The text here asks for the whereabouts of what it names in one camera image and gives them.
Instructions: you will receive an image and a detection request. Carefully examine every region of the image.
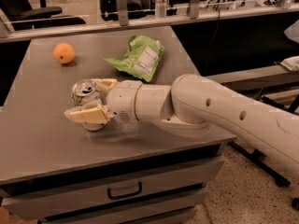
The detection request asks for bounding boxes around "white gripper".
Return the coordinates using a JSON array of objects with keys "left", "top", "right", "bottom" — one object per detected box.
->
[{"left": 64, "top": 78, "right": 143, "bottom": 124}]

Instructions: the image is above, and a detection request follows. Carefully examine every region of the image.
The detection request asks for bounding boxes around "clear plastic water bottle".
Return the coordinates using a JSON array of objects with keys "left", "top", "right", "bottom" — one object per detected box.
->
[{"left": 155, "top": 0, "right": 167, "bottom": 18}]

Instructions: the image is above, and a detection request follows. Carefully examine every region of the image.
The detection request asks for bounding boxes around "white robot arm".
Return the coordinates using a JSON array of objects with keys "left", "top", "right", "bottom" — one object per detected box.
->
[{"left": 64, "top": 74, "right": 299, "bottom": 173}]

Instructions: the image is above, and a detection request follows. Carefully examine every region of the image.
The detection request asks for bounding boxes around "orange fruit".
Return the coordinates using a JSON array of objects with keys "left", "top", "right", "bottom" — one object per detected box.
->
[{"left": 53, "top": 43, "right": 75, "bottom": 64}]

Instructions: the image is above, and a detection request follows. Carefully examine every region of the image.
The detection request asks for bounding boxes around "green chip bag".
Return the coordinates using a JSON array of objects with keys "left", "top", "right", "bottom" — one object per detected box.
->
[{"left": 106, "top": 35, "right": 164, "bottom": 82}]

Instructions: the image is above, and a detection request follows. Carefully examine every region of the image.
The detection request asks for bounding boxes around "black office chair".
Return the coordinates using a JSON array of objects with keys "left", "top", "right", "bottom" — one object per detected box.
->
[{"left": 0, "top": 0, "right": 85, "bottom": 31}]

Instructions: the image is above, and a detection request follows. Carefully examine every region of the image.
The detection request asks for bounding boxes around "black drawer handle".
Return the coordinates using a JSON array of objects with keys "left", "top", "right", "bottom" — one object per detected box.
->
[{"left": 107, "top": 181, "right": 143, "bottom": 200}]

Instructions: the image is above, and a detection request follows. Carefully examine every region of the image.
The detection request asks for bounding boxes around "7up soda can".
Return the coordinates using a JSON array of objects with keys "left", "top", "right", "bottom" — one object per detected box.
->
[{"left": 71, "top": 79, "right": 107, "bottom": 132}]

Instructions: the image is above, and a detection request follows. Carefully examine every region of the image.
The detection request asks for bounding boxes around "black wheeled stand base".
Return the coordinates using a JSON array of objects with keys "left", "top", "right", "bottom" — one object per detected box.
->
[{"left": 228, "top": 93, "right": 299, "bottom": 211}]

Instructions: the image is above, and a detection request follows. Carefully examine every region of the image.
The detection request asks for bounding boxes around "grey drawer cabinet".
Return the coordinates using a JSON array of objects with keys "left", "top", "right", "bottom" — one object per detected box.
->
[{"left": 0, "top": 32, "right": 232, "bottom": 224}]

